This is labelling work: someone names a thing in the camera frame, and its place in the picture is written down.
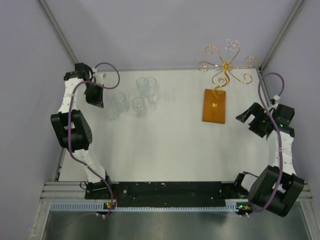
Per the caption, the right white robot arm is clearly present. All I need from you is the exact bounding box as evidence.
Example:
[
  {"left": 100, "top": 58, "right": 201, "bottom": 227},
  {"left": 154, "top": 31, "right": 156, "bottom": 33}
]
[{"left": 233, "top": 102, "right": 305, "bottom": 217}]

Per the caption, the orange wooden rack base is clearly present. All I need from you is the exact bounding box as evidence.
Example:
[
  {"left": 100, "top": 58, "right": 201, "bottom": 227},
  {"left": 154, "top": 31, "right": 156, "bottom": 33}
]
[{"left": 202, "top": 89, "right": 226, "bottom": 124}]

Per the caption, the grey slotted cable duct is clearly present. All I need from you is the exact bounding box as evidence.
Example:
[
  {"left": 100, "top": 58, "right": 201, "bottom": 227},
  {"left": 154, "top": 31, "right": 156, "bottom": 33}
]
[{"left": 49, "top": 199, "right": 251, "bottom": 213}]

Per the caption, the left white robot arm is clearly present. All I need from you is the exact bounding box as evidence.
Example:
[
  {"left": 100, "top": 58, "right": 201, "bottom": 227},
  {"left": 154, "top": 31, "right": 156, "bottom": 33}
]
[{"left": 50, "top": 63, "right": 114, "bottom": 199}]

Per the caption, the left aluminium frame post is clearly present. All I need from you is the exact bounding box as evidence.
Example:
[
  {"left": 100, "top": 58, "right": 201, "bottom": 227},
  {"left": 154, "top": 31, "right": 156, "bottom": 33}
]
[{"left": 36, "top": 0, "right": 79, "bottom": 65}]

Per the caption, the aluminium frame post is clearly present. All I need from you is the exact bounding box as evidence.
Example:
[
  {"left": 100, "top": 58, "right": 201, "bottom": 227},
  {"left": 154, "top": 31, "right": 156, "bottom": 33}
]
[
  {"left": 36, "top": 0, "right": 79, "bottom": 65},
  {"left": 258, "top": 0, "right": 307, "bottom": 73}
]

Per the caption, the gold wire glass rack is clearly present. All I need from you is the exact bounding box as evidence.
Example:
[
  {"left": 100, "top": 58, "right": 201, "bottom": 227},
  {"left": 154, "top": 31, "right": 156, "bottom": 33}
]
[{"left": 197, "top": 45, "right": 258, "bottom": 91}]

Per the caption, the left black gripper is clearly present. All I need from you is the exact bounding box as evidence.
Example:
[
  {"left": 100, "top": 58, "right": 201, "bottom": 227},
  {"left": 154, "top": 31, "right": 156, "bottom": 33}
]
[{"left": 83, "top": 83, "right": 104, "bottom": 109}]

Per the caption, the right aluminium frame post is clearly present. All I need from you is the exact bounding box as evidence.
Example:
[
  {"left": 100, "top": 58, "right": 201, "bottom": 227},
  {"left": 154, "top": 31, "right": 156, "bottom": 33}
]
[{"left": 258, "top": 0, "right": 307, "bottom": 73}]

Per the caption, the wine glass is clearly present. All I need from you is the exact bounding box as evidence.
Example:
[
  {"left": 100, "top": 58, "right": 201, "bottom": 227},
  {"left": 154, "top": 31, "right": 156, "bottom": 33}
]
[
  {"left": 131, "top": 97, "right": 147, "bottom": 118},
  {"left": 113, "top": 92, "right": 129, "bottom": 113},
  {"left": 136, "top": 77, "right": 150, "bottom": 98},
  {"left": 104, "top": 99, "right": 120, "bottom": 121},
  {"left": 225, "top": 39, "right": 240, "bottom": 62},
  {"left": 147, "top": 77, "right": 160, "bottom": 110}
]

